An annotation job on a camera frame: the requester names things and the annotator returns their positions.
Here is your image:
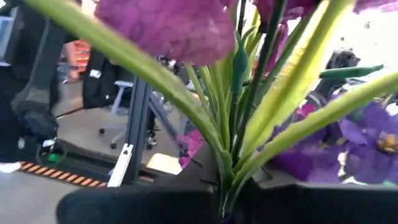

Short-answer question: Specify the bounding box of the red storage rack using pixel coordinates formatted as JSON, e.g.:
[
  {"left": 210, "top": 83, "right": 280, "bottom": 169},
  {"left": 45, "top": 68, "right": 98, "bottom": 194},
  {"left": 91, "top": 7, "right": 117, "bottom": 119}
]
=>
[{"left": 67, "top": 39, "right": 91, "bottom": 82}]

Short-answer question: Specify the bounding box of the orange black hazard strip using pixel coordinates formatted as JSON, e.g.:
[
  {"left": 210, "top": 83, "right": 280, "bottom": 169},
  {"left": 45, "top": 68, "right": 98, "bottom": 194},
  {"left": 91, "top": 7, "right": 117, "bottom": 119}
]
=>
[{"left": 18, "top": 160, "right": 108, "bottom": 188}]

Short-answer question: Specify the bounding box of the black aluminium table frame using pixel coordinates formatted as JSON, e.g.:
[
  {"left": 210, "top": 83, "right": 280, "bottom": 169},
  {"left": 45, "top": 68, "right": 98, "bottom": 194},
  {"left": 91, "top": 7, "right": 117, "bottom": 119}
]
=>
[{"left": 126, "top": 77, "right": 187, "bottom": 184}]

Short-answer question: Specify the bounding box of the purple artificial flower bunch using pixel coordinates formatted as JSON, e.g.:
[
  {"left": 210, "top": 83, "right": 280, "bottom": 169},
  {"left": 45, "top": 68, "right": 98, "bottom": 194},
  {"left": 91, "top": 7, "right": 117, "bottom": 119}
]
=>
[{"left": 270, "top": 96, "right": 398, "bottom": 187}]

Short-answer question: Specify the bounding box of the silver metal bracket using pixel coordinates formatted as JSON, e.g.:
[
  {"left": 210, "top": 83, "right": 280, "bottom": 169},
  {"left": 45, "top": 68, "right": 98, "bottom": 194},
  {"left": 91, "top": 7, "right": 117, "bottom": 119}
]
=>
[{"left": 107, "top": 142, "right": 134, "bottom": 188}]

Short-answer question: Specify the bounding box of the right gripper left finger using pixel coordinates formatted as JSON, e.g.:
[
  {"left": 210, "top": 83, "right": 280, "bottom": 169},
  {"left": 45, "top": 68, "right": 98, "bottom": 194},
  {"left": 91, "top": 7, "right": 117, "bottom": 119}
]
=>
[{"left": 55, "top": 146, "right": 220, "bottom": 224}]

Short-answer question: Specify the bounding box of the grey office chair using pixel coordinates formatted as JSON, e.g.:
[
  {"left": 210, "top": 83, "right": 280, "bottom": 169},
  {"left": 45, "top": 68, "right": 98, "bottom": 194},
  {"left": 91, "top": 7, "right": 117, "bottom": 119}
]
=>
[{"left": 98, "top": 80, "right": 159, "bottom": 150}]

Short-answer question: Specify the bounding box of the magenta artificial flower bunch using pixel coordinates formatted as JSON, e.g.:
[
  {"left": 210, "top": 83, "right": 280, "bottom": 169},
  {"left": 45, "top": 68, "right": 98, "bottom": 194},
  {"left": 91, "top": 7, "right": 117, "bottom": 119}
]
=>
[
  {"left": 23, "top": 0, "right": 398, "bottom": 218},
  {"left": 177, "top": 129, "right": 206, "bottom": 169}
]

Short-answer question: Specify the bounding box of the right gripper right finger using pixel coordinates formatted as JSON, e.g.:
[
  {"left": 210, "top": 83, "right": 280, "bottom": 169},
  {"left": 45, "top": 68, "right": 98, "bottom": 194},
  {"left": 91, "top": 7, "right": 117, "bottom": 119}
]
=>
[{"left": 239, "top": 179, "right": 398, "bottom": 224}]

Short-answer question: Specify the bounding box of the person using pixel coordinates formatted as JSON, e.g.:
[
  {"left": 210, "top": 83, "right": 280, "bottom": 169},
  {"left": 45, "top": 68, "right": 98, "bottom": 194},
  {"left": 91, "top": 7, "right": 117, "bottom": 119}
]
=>
[{"left": 0, "top": 0, "right": 78, "bottom": 174}]

